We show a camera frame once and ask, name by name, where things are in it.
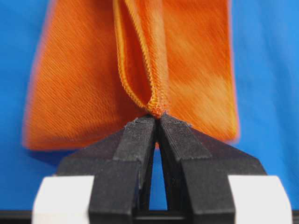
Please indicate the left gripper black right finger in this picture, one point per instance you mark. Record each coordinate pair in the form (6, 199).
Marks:
(196, 167)

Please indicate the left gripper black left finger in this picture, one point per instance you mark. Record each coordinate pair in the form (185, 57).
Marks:
(122, 168)

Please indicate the orange microfiber towel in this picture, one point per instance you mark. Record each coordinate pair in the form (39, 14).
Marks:
(103, 63)

